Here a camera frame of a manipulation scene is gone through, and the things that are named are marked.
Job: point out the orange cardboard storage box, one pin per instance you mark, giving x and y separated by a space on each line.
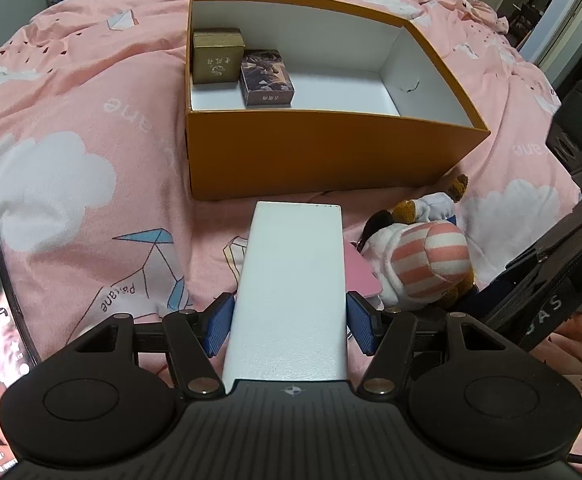
321 150

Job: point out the white rectangular box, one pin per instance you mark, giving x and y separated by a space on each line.
291 290

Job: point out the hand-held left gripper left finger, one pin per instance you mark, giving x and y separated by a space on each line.
220 325

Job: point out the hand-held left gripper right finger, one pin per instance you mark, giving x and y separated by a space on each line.
361 325

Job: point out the plush doll with striped hat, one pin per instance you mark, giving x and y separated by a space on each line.
421 255

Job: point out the gold square box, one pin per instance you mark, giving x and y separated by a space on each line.
217 57

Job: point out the dark printed card box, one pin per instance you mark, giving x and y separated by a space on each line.
266 77

